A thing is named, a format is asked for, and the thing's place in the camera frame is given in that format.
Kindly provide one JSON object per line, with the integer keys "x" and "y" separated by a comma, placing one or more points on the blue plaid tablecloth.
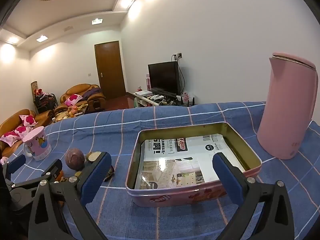
{"x": 175, "y": 115}

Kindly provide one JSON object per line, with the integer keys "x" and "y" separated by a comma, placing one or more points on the black television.
{"x": 162, "y": 77}

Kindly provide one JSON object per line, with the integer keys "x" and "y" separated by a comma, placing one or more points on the pink electric kettle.
{"x": 285, "y": 105}

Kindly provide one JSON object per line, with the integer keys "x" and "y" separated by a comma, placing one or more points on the rectangular ceiling light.
{"x": 96, "y": 21}

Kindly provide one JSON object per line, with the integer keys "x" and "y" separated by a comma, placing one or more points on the white set-top box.
{"x": 144, "y": 93}

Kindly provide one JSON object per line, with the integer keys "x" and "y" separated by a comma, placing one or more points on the pink cartoon mug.
{"x": 37, "y": 142}

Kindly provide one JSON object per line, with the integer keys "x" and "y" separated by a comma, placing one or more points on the tall pink box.
{"x": 148, "y": 82}

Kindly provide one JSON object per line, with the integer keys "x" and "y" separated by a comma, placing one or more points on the wall socket with plugs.
{"x": 177, "y": 55}

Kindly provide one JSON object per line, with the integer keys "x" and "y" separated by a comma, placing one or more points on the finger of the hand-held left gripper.
{"x": 58, "y": 167}
{"x": 16, "y": 163}

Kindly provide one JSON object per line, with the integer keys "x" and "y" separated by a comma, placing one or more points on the purple cloth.
{"x": 91, "y": 92}

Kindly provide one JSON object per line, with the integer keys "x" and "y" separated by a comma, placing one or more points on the orange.
{"x": 59, "y": 175}

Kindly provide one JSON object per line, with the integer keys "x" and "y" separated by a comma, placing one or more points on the brown wooden door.
{"x": 108, "y": 67}

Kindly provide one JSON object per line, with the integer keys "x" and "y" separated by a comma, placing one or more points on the purple round fruit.
{"x": 75, "y": 158}

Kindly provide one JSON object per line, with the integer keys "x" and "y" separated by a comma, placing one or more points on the patterned leaning board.
{"x": 34, "y": 86}

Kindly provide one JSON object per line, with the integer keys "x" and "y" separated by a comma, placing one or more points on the brown leather sofa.
{"x": 10, "y": 123}

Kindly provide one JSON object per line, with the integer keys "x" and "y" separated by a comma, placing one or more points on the pink floral pillow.
{"x": 27, "y": 120}
{"x": 10, "y": 138}
{"x": 23, "y": 130}
{"x": 3, "y": 160}
{"x": 72, "y": 99}

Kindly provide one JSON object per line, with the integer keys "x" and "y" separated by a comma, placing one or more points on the pink printed bag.
{"x": 186, "y": 97}

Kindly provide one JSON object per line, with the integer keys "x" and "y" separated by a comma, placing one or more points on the coffee table with snacks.
{"x": 70, "y": 113}

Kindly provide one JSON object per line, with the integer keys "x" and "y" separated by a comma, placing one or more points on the white television stand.
{"x": 147, "y": 101}

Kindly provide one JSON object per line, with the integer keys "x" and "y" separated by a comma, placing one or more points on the pink tin box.
{"x": 170, "y": 200}

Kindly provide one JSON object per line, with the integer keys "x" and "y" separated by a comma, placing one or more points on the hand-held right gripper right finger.
{"x": 226, "y": 180}

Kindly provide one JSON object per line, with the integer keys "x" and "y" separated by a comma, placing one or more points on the stack of black chairs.
{"x": 46, "y": 103}

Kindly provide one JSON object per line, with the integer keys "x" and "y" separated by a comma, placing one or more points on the dark brown peel scrap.
{"x": 110, "y": 173}

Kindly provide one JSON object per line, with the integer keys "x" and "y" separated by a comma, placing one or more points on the printed paper leaflet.
{"x": 180, "y": 165}

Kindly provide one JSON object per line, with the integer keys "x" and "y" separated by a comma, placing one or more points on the green container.
{"x": 136, "y": 102}

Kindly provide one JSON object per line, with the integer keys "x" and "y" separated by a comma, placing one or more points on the square ceiling light panel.
{"x": 42, "y": 38}

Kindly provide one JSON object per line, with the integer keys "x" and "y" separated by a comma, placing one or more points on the brown leather armchair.
{"x": 93, "y": 103}

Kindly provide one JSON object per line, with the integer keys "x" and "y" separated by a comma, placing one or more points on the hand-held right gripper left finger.
{"x": 96, "y": 177}

